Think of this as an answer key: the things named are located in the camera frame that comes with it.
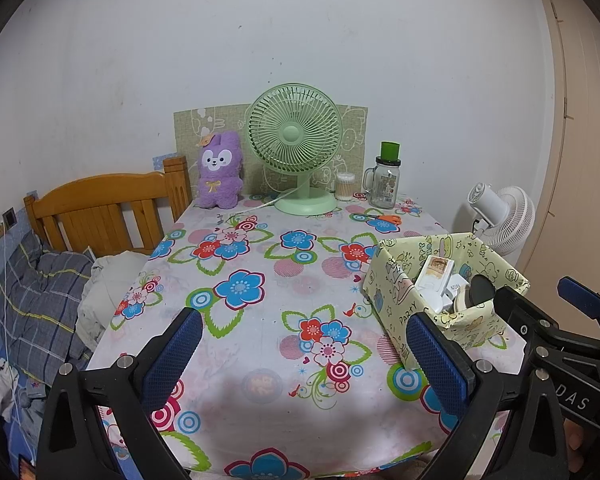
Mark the yellow cartoon fabric box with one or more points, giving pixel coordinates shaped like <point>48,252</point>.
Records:
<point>395,310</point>

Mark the grey plaid pillow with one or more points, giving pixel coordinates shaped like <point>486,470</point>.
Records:
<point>35,300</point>

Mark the green patterned wall panel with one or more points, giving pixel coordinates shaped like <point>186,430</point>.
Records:
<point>190,125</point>

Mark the glass mug with green lid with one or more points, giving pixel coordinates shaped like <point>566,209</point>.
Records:
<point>382,190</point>

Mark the white charger block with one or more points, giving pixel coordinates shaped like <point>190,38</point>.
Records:
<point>457,287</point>

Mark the black round case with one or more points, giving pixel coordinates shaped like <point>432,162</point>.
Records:
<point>482,290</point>

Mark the cotton swab container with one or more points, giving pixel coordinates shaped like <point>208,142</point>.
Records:
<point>345,187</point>

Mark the person's right hand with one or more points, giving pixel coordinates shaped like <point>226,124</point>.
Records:
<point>575,445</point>

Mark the long white rectangular box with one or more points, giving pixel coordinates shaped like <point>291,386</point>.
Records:
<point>432,280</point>

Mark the white crumpled cloth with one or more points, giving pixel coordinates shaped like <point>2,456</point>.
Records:
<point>110,285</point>

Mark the green desk fan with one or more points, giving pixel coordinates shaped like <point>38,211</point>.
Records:
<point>292,135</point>

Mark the purple plush toy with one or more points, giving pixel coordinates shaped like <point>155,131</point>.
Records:
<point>220,185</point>

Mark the wooden bed headboard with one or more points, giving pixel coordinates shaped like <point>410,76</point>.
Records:
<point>90,195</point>

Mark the cream bear shaped case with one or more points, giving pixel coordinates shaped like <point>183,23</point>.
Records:
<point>462,302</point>

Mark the blue patterned wall paper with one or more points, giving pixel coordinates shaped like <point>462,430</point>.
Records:
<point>159,161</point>

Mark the floral tablecloth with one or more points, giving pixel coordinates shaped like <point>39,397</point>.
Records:
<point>260,330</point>

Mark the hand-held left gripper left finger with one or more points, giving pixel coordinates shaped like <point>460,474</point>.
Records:
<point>175,355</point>

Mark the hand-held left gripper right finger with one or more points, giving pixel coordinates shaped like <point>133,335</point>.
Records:
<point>437,360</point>

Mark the beige door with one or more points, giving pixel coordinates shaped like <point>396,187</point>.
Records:
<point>590,160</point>

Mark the wall socket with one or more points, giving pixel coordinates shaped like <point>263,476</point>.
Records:
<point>9,216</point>

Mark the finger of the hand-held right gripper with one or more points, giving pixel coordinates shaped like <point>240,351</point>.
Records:
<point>577,292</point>
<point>510,302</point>

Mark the white standing fan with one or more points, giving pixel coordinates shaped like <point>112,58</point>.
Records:
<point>485,200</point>

